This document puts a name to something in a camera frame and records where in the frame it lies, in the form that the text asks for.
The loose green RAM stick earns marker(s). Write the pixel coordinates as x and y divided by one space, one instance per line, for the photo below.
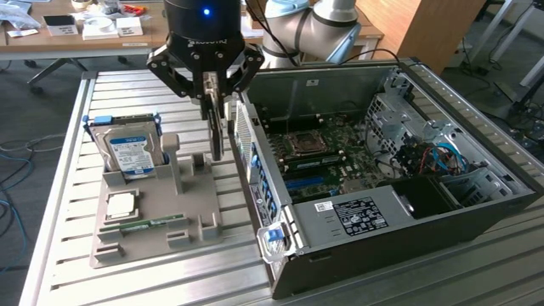
136 227

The white paper stack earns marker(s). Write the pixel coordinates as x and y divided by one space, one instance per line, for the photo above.
254 32

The blue expansion slot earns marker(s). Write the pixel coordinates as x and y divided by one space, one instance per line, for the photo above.
306 183

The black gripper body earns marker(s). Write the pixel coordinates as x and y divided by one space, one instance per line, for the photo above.
204 28

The silver chipset heatsink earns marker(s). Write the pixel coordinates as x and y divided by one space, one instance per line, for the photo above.
352 187

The white desk frame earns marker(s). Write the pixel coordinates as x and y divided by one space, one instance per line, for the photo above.
488 33

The metal CPU socket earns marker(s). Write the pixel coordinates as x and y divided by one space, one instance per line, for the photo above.
304 141

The silver CPU chip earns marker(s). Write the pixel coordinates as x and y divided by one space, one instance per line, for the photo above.
120 205

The hard disk with blue carrier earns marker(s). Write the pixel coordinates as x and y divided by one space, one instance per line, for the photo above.
127 153

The white label card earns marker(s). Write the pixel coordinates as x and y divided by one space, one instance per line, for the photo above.
22 32

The orange small item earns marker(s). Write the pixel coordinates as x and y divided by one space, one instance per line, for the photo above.
135 9

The white box with black top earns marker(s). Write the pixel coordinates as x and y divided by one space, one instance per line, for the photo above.
62 22

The green motherboard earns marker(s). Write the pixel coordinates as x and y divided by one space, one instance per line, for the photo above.
362 159

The wooden desk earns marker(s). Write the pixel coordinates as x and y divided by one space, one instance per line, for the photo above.
51 43

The white labelled box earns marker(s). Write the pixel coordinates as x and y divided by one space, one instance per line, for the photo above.
130 24

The beige tape roll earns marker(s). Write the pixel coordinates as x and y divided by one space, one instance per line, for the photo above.
80 6

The grey parts rack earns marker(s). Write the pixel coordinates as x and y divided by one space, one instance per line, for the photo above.
170 204

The white tape roll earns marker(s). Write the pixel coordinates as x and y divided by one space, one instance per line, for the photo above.
106 28

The flat white box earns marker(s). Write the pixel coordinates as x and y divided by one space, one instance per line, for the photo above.
100 35

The black open PC case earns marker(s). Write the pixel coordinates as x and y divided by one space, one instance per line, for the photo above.
383 261

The wooden cabinet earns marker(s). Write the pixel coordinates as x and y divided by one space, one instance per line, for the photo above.
424 28

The blue case latch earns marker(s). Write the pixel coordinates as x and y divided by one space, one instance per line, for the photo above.
272 236

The silver disk bay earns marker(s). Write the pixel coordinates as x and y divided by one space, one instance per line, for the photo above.
476 188

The grey power supply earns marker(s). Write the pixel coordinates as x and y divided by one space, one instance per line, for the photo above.
319 229

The black graphics card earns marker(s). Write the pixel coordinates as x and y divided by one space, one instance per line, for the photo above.
218 140

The clear plastic bag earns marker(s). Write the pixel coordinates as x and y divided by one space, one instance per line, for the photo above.
16 19

